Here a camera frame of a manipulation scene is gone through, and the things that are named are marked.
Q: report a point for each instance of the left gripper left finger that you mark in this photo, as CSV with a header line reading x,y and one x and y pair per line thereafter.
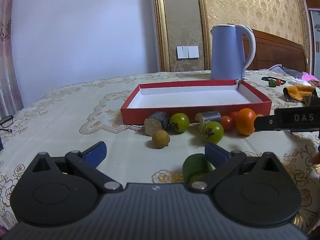
x,y
84,164

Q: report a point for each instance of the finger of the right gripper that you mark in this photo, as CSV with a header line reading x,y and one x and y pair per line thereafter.
x,y
264,123

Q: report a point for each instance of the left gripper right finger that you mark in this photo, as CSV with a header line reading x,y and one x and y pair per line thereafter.
x,y
226,164

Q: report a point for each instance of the orange mandarin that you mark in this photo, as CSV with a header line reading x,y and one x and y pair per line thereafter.
x,y
244,121

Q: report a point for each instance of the green lime half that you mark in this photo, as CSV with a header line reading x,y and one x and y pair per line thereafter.
x,y
195,167

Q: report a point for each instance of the green tomato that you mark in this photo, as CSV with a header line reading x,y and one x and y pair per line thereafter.
x,y
212,132
179,122

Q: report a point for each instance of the red cherry tomato front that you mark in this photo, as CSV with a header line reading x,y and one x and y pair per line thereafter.
x,y
227,123

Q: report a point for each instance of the red cherry tomato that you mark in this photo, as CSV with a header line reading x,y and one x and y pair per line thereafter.
x,y
233,115
227,123

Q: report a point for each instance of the dark sugarcane piece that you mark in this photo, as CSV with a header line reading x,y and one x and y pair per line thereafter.
x,y
155,122
205,117

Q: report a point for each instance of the brown longan fruit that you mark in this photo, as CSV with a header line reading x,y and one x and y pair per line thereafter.
x,y
160,138

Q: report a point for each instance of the dark brown box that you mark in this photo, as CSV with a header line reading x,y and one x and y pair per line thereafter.
x,y
312,100

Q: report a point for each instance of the orange cloth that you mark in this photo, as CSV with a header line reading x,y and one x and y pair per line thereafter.
x,y
297,92

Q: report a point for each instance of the small green fruit far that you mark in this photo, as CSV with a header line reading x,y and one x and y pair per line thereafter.
x,y
272,83

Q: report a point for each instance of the bedding pile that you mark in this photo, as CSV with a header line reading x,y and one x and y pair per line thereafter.
x,y
300,78

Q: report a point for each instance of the red shallow cardboard box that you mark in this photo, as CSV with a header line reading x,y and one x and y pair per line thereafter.
x,y
192,97

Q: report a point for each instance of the blue electric kettle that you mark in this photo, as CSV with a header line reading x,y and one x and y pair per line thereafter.
x,y
233,50

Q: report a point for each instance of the wooden bed headboard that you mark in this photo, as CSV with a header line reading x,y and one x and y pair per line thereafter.
x,y
272,49

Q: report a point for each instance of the black eyeglasses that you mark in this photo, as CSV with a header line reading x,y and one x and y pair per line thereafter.
x,y
6,122

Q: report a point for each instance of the pink patterned curtain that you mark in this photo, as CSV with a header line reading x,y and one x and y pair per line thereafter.
x,y
11,101

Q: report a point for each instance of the black flat frame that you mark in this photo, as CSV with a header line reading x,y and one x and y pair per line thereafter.
x,y
268,78

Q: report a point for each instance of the white wall switch panel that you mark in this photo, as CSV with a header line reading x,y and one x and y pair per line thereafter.
x,y
187,52

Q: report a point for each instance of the gold picture frame moulding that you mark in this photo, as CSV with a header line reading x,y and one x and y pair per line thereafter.
x,y
181,23

